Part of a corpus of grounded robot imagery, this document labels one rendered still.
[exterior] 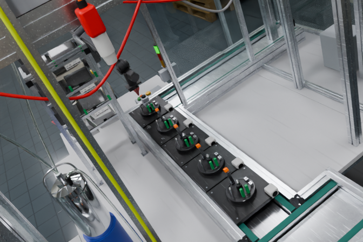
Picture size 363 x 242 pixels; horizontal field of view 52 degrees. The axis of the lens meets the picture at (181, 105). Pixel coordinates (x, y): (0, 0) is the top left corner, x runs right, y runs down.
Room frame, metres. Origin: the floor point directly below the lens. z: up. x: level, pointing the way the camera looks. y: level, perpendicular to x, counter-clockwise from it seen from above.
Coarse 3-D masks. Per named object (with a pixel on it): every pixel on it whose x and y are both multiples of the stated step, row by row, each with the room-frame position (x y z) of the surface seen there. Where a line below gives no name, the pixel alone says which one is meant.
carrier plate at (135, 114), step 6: (156, 96) 2.24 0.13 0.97; (162, 102) 2.14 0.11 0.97; (138, 108) 2.19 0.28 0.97; (162, 108) 2.07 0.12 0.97; (132, 114) 2.15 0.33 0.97; (138, 114) 2.12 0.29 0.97; (156, 114) 2.03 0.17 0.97; (162, 114) 2.00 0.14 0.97; (138, 120) 2.05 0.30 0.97; (144, 120) 2.02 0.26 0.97; (150, 120) 1.99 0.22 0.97; (144, 126) 1.96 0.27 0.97
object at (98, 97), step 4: (96, 92) 1.88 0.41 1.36; (100, 92) 1.88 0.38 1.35; (92, 96) 1.87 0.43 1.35; (96, 96) 1.87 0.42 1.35; (100, 96) 1.87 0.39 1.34; (104, 96) 1.98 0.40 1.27; (80, 100) 1.87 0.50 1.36; (84, 100) 1.87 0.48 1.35; (88, 100) 1.86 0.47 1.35; (92, 100) 1.86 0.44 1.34; (96, 100) 1.86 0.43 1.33; (100, 100) 1.86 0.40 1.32; (104, 100) 1.86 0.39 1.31; (80, 104) 1.86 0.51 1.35; (84, 104) 1.86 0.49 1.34; (88, 104) 1.86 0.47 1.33; (92, 104) 1.85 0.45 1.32; (96, 104) 1.85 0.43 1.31; (84, 108) 1.85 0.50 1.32; (88, 108) 1.85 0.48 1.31
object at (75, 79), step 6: (84, 66) 1.89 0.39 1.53; (72, 72) 1.88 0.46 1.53; (78, 72) 1.87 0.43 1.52; (84, 72) 1.87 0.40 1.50; (90, 72) 1.96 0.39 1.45; (66, 78) 1.87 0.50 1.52; (72, 78) 1.86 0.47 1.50; (78, 78) 1.86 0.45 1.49; (84, 78) 1.86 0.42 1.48; (90, 78) 1.86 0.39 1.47; (72, 84) 1.85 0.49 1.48
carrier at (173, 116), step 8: (168, 112) 1.99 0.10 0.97; (176, 112) 1.96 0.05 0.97; (160, 120) 1.91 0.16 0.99; (168, 120) 1.88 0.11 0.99; (176, 120) 1.85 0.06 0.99; (184, 120) 1.84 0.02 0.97; (144, 128) 1.94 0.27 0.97; (152, 128) 1.90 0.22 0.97; (160, 128) 1.81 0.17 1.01; (168, 128) 1.81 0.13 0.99; (184, 128) 1.77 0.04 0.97; (152, 136) 1.82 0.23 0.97; (160, 136) 1.79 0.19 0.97; (168, 136) 1.76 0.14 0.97; (160, 144) 1.72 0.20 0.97
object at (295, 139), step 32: (224, 96) 2.06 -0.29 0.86; (256, 96) 1.92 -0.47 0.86; (288, 96) 1.79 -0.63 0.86; (224, 128) 1.75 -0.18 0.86; (256, 128) 1.64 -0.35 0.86; (288, 128) 1.53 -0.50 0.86; (320, 128) 1.43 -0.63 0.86; (64, 160) 2.13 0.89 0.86; (128, 160) 1.84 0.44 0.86; (256, 160) 1.40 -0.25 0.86; (288, 160) 1.31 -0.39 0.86; (320, 160) 1.23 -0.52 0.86; (352, 160) 1.16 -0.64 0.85; (96, 192) 1.69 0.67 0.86; (160, 192) 1.47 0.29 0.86; (160, 224) 1.27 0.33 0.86; (192, 224) 1.19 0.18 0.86
